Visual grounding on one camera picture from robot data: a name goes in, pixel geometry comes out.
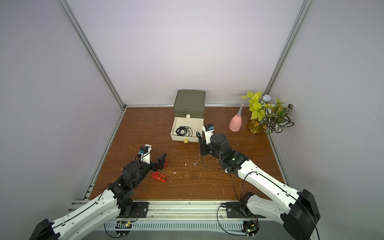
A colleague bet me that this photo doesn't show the potted green plant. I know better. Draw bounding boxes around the potted green plant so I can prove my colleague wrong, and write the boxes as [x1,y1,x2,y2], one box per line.
[241,91,295,135]

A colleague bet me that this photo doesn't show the controller board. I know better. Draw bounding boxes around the controller board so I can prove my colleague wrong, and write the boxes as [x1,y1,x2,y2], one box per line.
[115,221,133,238]
[242,219,260,238]

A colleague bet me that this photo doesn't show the cream drawer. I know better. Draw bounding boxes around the cream drawer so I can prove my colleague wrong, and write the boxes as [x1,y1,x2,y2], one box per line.
[170,117,204,143]

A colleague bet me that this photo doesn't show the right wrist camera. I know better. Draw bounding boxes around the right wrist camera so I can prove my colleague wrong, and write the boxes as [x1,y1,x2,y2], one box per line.
[203,124,215,145]

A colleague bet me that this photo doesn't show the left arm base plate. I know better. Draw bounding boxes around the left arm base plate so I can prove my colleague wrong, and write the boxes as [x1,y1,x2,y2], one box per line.
[119,202,150,219]

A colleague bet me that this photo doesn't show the red earphones lower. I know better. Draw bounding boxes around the red earphones lower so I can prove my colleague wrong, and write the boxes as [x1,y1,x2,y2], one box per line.
[152,172,170,183]

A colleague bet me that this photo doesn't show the aluminium mounting rail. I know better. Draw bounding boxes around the aluminium mounting rail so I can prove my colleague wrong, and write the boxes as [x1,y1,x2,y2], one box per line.
[68,199,301,222]

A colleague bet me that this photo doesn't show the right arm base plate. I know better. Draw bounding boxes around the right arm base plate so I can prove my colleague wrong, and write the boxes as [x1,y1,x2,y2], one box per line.
[224,202,266,219]

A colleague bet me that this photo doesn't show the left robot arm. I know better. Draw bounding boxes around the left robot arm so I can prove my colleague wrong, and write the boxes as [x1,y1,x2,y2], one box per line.
[30,153,167,240]

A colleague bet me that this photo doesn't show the olive green top drawer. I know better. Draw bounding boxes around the olive green top drawer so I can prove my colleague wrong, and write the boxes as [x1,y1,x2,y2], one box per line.
[174,109,205,119]

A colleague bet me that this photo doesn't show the black earphones top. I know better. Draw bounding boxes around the black earphones top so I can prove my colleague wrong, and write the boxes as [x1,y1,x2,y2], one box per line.
[176,126,189,136]

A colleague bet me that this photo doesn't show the right controller board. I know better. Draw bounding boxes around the right controller board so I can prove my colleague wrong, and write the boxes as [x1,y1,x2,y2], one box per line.
[242,219,260,238]

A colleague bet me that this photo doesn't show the left controller board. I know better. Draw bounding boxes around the left controller board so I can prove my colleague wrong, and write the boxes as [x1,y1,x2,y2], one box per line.
[115,221,133,238]

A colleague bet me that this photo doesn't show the black earphones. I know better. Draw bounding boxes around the black earphones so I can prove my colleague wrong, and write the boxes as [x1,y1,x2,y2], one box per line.
[196,131,204,144]
[176,126,189,136]
[176,126,193,137]

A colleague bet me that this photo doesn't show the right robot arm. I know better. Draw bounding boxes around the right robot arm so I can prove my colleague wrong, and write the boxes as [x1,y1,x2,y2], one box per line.
[197,131,321,240]

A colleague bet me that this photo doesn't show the three-tier drawer cabinet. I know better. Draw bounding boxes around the three-tier drawer cabinet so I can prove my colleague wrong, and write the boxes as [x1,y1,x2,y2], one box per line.
[173,90,206,111]

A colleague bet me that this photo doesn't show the pink vase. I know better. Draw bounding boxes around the pink vase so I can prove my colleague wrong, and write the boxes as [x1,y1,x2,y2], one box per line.
[229,104,244,132]

